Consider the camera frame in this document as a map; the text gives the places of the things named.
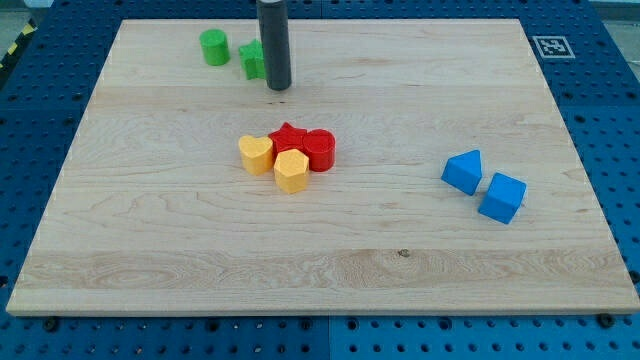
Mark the white fiducial marker tag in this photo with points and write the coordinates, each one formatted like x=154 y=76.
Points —
x=553 y=47

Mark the red cylinder block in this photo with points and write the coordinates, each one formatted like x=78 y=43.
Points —
x=319 y=146

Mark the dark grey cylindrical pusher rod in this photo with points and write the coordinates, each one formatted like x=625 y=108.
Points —
x=273 y=25

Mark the blue triangular block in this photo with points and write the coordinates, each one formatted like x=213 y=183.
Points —
x=464 y=171

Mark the blue cube block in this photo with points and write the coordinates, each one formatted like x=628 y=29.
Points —
x=503 y=198

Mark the green star block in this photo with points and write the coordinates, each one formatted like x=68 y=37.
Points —
x=252 y=60

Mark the black bolt front left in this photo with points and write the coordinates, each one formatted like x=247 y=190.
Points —
x=50 y=324

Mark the black bolt front right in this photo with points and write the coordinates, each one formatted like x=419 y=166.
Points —
x=605 y=320

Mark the light wooden board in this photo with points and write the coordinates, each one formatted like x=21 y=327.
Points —
x=153 y=213

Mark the green cylinder block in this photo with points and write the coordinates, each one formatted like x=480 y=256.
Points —
x=214 y=46

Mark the red star block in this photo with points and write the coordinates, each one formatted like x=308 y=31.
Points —
x=287 y=137

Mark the yellow hexagon block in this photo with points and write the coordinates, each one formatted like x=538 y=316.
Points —
x=291 y=169

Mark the black bolt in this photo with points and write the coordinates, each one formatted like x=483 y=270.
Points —
x=605 y=320
x=50 y=324

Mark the yellow heart block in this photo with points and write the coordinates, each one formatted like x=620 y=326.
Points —
x=256 y=153

